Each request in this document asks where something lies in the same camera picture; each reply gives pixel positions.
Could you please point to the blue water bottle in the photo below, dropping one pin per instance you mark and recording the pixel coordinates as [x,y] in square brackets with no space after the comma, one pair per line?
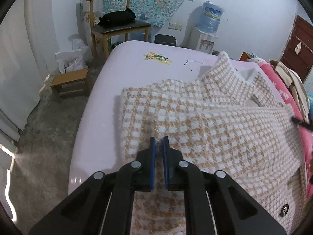
[210,17]

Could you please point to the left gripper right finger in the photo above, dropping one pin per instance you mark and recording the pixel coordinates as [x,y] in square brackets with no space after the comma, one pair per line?
[214,203]

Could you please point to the wall power socket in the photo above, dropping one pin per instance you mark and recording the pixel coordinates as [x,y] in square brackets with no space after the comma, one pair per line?
[175,26]

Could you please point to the teal garment on bed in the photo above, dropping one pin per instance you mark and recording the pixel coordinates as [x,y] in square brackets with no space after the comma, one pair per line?
[310,99]

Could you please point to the black garment on chair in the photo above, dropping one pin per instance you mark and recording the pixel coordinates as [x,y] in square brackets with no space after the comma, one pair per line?
[117,19]

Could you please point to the dark red wooden door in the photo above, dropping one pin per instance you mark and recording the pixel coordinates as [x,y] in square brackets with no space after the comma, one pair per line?
[297,55]

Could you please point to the white water dispenser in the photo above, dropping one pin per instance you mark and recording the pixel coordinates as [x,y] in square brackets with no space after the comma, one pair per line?
[201,41]

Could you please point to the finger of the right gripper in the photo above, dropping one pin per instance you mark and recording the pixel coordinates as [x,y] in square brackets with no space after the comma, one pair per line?
[301,123]

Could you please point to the pink floral blanket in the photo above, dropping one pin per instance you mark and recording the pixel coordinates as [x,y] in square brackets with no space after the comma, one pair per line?
[288,100]

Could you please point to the wooden chair black seat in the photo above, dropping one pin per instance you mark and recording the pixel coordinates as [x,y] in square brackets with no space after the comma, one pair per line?
[115,31]

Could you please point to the white curtain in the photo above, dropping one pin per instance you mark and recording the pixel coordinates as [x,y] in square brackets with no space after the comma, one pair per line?
[28,46]

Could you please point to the beige garment pile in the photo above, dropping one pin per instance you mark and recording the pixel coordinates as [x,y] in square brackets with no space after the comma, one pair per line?
[295,86]

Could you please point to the black trash bin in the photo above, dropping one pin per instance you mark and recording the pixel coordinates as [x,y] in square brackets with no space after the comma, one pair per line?
[164,39]

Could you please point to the beige white houndstooth coat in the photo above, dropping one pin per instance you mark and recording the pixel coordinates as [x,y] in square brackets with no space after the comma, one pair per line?
[225,120]

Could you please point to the white plastic bag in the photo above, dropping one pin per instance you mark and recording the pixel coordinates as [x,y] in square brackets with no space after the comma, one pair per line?
[76,59]

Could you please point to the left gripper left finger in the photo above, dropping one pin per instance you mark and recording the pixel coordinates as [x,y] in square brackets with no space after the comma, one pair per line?
[103,204]

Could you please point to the small wooden stool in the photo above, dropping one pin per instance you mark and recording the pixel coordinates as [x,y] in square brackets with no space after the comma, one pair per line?
[74,82]

